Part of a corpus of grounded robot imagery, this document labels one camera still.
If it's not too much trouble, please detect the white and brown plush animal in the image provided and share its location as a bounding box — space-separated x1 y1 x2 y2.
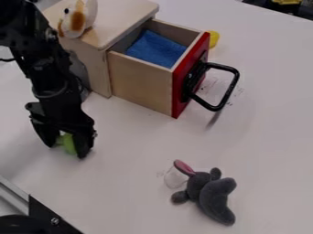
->
55 0 101 39

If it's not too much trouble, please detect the grey plush rabbit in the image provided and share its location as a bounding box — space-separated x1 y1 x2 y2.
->
169 158 239 227

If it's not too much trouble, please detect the yellow toy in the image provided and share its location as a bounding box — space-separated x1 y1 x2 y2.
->
206 29 221 49

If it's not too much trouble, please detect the green toy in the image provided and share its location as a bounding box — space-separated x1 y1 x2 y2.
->
55 133 79 155

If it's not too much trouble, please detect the drawer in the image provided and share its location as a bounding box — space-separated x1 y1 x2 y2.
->
106 17 242 120

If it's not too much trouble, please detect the blue cloth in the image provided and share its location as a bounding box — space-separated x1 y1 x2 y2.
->
123 28 190 69

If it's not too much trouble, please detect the cabinet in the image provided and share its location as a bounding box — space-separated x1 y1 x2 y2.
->
41 0 162 99

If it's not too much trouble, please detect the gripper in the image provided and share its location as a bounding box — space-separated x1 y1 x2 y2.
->
24 80 98 160

